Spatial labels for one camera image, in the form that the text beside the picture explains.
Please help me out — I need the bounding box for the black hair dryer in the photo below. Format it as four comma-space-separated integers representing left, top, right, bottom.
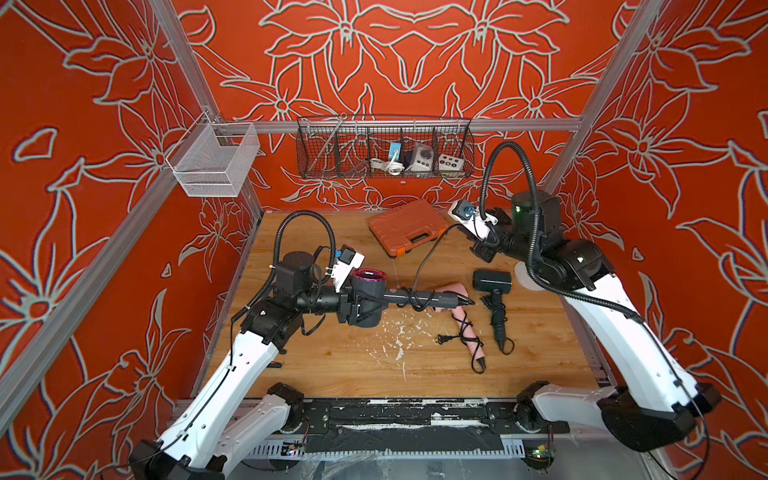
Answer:
346, 269, 460, 328

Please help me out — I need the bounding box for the dark green hair dryer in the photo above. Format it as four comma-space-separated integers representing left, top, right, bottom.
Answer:
472, 270, 514, 355

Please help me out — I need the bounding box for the green dryer black cord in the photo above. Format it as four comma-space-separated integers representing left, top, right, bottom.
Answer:
482, 293, 516, 356

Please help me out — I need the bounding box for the pink hair dryer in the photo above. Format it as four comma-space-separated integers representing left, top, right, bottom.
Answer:
437, 283, 487, 374

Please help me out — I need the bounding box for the pink dryer black cord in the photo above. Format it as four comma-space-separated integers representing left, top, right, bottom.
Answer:
436, 308, 487, 376

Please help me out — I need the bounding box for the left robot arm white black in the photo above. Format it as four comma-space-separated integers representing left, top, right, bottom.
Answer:
128, 210, 380, 479

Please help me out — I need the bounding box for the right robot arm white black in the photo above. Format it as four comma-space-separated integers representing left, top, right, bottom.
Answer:
465, 141, 722, 452

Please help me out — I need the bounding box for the white tape roll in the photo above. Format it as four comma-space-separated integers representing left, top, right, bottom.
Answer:
514, 262, 538, 291

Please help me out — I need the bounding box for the orange plastic tool case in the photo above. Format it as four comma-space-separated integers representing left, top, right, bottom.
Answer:
369, 199, 449, 258

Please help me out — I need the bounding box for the white power strip cube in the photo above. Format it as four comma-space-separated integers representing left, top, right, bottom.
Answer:
437, 154, 465, 176

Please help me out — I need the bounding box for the blue white small box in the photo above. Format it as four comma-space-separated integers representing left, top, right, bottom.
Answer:
388, 142, 402, 163

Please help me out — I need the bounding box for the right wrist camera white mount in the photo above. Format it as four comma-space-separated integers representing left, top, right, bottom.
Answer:
449, 199, 498, 240

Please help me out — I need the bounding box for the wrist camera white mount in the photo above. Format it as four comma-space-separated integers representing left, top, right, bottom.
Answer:
449, 199, 498, 240
331, 244, 365, 293

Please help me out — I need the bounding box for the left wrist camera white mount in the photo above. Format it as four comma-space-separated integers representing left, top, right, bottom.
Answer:
331, 244, 365, 293

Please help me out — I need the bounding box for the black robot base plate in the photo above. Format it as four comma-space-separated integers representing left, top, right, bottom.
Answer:
248, 397, 571, 455

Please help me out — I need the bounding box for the black wire wall basket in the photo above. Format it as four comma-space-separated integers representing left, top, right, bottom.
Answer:
296, 114, 476, 180

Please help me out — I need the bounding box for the clear acrylic wall bin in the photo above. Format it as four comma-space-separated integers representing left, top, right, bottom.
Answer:
165, 112, 261, 198

